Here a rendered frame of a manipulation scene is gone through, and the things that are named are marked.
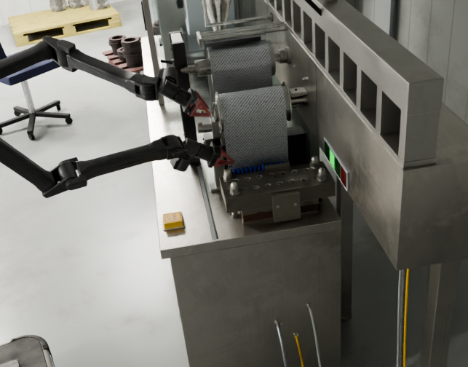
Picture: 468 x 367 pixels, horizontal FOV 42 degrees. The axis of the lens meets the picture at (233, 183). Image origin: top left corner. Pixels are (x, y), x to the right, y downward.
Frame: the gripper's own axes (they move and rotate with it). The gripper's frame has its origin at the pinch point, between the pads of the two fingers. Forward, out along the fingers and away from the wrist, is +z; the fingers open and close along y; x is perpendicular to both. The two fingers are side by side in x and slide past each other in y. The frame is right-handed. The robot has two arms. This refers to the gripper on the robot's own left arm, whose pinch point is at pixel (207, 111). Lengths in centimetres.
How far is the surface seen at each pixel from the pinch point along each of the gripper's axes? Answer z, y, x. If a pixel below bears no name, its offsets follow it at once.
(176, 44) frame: -17.1, -24.9, 10.4
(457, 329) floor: 160, 17, -29
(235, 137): 11.6, 9.0, -0.8
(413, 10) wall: 146, -177, 80
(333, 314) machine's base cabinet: 79, 36, -37
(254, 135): 17.2, 9.1, 3.5
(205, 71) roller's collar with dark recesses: -2.7, -19.5, 8.1
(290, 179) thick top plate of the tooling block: 33.2, 22.9, -0.5
